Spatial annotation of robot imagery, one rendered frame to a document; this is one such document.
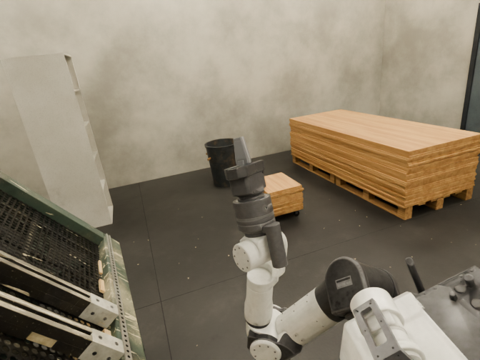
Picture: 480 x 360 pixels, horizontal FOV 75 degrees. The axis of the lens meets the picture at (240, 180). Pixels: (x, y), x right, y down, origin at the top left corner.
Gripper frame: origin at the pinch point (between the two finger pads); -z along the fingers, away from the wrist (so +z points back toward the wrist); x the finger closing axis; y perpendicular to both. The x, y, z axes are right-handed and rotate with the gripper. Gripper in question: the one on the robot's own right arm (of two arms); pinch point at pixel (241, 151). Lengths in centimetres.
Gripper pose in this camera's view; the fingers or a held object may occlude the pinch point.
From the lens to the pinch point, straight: 70.9
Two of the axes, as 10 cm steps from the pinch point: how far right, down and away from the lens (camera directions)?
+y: -8.6, 1.3, 5.0
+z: 2.1, 9.7, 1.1
